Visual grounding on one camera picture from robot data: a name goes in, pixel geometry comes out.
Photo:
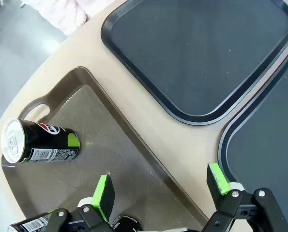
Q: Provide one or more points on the brown plastic tray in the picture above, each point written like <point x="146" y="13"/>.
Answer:
<point x="97" y="145"/>

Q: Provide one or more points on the black plastic tray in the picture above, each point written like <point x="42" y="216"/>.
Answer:
<point x="194" y="60"/>
<point x="267" y="145"/>

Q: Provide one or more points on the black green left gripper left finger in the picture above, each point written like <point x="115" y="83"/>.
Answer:
<point x="105" y="193"/>

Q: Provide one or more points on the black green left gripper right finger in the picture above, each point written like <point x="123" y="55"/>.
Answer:
<point x="217" y="178"/>

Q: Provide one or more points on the person in pink jacket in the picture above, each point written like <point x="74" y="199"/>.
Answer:
<point x="66" y="14"/>

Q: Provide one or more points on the black Pepsi can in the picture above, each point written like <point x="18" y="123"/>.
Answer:
<point x="49" y="145"/>
<point x="126" y="223"/>
<point x="30" y="223"/>

